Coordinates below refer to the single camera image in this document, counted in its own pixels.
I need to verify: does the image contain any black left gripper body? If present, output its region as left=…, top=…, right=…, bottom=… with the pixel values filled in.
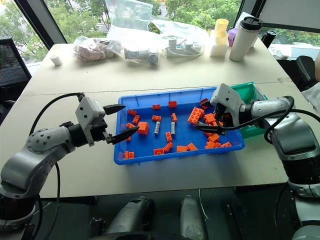
left=90, top=113, right=113, bottom=146

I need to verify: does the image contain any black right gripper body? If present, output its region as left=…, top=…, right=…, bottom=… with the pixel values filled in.
left=213, top=103, right=235, bottom=129

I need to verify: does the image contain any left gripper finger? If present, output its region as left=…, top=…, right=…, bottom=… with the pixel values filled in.
left=102, top=104, right=127, bottom=116
left=107, top=125, right=140, bottom=146

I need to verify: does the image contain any green plastic bin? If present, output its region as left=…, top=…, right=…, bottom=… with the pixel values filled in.
left=229, top=81, right=269, bottom=140

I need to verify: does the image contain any orange plastic toy brick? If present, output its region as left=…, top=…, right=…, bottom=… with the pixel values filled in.
left=187, top=106, right=207, bottom=125

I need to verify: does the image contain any blue plastic tray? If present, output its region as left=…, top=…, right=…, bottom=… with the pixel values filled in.
left=113, top=86, right=246, bottom=166

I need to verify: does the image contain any white power strip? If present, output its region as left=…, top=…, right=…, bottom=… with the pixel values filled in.
left=163, top=37, right=204, bottom=58

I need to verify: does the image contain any plastic bag of pink items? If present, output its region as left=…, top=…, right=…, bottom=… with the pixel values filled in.
left=72, top=35, right=123, bottom=62

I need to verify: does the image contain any cream plastic cup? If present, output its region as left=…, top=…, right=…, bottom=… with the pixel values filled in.
left=214, top=32, right=229, bottom=46

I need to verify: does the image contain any plastic bag with white cylinders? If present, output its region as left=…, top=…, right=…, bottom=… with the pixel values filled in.
left=106, top=24, right=161, bottom=66

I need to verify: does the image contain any purple crumpled bag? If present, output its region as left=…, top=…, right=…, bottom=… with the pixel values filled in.
left=226, top=27, right=240, bottom=48

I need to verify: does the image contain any plastic bag with power strip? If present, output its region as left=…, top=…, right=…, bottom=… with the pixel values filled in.
left=151, top=18, right=210, bottom=59

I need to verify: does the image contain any white tumbler with black lid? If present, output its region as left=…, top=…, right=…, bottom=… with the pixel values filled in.
left=228, top=16, right=264, bottom=62

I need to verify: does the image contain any small white cylinder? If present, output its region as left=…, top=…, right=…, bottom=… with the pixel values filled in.
left=50, top=54, right=63, bottom=67

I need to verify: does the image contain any pale yellow plastic cup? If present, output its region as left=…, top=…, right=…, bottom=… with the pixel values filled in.
left=215, top=18, right=229, bottom=37

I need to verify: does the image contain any dark rounded robot leg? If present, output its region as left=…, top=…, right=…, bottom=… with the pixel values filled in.
left=179, top=194, right=209, bottom=240
left=89, top=196, right=155, bottom=240

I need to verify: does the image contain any black bottle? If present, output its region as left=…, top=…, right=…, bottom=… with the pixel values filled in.
left=260, top=30, right=278, bottom=50

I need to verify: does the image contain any black office chair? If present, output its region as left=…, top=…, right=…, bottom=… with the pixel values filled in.
left=295, top=55, right=318, bottom=92

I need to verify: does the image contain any clear empty zip bag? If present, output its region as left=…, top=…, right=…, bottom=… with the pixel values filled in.
left=104, top=0, right=154, bottom=32

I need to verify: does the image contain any black mesh chair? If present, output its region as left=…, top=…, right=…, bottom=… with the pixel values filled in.
left=0, top=36, right=33, bottom=126

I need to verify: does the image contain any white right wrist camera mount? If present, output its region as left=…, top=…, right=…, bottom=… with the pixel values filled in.
left=209, top=83, right=245, bottom=126

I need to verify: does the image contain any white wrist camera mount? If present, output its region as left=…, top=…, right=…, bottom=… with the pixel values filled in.
left=209, top=83, right=245, bottom=126
left=75, top=96, right=106, bottom=147

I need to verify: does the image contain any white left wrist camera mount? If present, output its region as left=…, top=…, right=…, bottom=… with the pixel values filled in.
left=75, top=96, right=106, bottom=147

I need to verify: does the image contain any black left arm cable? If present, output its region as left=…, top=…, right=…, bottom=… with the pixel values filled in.
left=29, top=92, right=86, bottom=240

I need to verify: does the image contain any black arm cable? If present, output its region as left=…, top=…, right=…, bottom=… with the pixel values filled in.
left=216, top=95, right=316, bottom=149
left=29, top=92, right=86, bottom=240

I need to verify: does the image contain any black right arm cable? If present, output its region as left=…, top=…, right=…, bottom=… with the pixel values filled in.
left=216, top=95, right=316, bottom=149

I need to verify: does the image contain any thin white cord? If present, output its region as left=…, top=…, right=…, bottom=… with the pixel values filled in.
left=198, top=188, right=209, bottom=223

